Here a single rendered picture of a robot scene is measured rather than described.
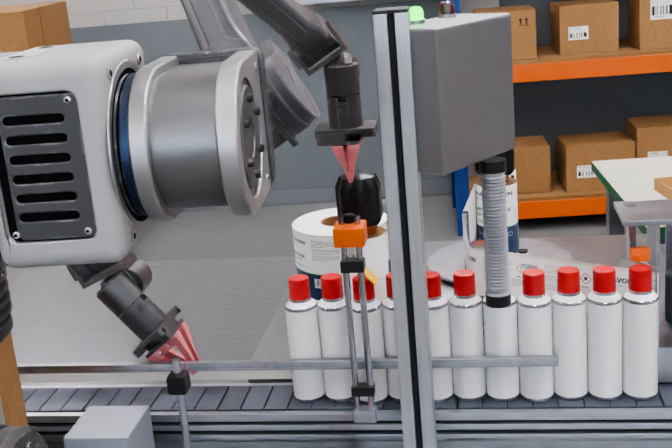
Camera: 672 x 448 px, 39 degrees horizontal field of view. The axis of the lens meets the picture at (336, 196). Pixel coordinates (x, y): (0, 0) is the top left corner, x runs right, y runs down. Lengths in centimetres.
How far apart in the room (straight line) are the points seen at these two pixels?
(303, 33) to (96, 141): 83
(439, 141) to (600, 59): 382
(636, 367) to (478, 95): 50
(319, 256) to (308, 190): 404
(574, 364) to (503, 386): 11
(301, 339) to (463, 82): 51
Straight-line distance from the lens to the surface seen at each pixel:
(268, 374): 161
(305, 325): 150
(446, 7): 132
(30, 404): 171
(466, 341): 148
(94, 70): 69
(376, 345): 149
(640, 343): 150
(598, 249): 218
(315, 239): 190
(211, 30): 100
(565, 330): 148
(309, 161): 590
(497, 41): 131
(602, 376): 151
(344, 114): 157
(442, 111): 121
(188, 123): 69
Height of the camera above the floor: 159
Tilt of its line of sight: 15 degrees down
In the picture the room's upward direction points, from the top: 5 degrees counter-clockwise
